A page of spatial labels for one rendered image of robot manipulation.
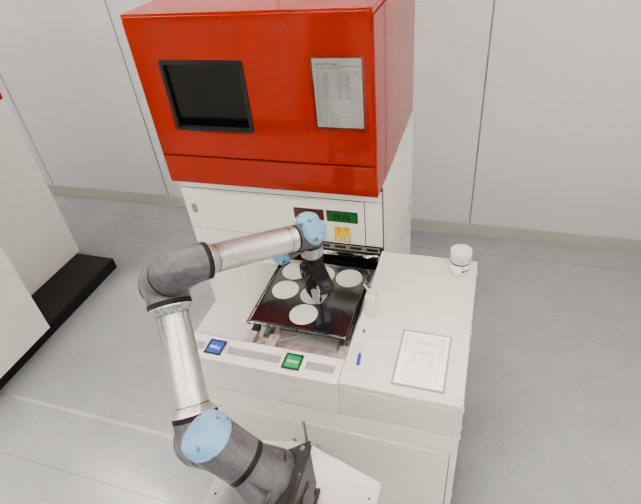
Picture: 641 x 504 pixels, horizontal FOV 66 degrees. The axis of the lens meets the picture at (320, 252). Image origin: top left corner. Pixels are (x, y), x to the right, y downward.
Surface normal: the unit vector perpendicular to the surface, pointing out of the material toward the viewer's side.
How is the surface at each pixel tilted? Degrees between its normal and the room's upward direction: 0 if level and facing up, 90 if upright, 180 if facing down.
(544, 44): 90
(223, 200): 90
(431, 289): 0
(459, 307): 0
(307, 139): 90
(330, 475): 0
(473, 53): 90
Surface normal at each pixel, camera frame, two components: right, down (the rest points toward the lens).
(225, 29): -0.30, 0.61
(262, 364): -0.09, -0.79
